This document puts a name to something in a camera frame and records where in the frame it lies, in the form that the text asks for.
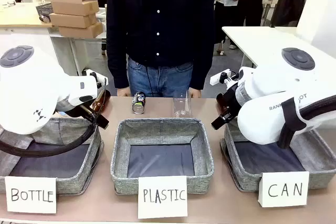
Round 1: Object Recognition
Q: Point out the grey fabric basket labelled can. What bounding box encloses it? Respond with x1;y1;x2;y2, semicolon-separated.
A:
219;123;336;193

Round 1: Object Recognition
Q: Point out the black printed drink can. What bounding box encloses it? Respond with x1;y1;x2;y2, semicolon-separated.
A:
131;91;146;115

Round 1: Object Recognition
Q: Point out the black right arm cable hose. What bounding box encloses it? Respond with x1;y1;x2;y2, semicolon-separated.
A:
277;94;336;149

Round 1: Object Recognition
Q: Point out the person's left hand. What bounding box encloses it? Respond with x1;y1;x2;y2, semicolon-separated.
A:
189;87;203;99

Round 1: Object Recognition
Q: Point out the open cardboard box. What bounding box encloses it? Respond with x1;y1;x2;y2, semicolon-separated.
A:
50;0;100;17

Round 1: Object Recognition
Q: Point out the grey fabric basket labelled bottle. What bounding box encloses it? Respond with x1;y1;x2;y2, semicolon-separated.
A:
0;116;105;195

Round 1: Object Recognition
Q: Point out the person's right forearm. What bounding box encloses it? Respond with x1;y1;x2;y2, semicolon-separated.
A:
106;35;130;90

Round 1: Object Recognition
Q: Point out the person in dark shirt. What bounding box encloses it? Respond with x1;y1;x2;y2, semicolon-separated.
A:
106;0;216;98

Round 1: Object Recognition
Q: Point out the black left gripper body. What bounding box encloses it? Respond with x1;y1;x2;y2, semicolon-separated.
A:
56;99;96;122

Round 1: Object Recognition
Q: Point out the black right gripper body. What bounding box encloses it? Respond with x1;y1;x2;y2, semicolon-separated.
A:
224;82;241;121

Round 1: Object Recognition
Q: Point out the grey fabric basket labelled plastic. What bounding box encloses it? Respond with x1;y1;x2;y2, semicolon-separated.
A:
110;118;215;195

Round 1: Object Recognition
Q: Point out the clear plastic bottle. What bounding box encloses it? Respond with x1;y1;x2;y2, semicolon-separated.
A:
172;90;194;118

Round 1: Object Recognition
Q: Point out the white paper sign BOTTLE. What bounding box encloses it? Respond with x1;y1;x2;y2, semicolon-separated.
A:
4;176;58;214

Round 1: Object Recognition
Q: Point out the brown glass bottle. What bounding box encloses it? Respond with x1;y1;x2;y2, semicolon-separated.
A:
90;89;111;112
216;92;233;113

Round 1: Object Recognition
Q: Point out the white table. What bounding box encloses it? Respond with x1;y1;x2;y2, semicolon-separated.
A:
221;25;336;70

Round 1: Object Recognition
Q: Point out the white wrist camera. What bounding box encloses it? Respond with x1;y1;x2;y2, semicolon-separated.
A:
82;68;109;89
209;69;246;86

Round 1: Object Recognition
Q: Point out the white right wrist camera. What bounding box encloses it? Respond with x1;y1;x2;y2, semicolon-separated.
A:
209;69;246;86

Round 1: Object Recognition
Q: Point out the black plastic crate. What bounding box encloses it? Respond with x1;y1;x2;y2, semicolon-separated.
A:
35;2;53;22

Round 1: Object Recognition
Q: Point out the white paper sign PLASTIC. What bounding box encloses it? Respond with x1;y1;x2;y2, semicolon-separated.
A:
138;175;188;220

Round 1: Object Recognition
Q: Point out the person's left forearm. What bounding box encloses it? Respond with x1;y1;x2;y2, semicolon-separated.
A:
189;35;215;90

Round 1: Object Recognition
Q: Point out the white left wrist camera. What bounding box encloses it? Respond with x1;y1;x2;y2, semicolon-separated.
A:
82;68;109;89

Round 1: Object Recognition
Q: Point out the closed flat cardboard box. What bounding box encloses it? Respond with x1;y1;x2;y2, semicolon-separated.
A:
49;12;98;29
58;21;104;39

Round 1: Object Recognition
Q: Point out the white paper sign CAN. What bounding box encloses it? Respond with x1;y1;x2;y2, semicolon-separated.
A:
258;171;310;208

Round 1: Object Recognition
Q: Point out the wooden side table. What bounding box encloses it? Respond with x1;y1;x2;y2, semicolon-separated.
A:
0;2;60;28

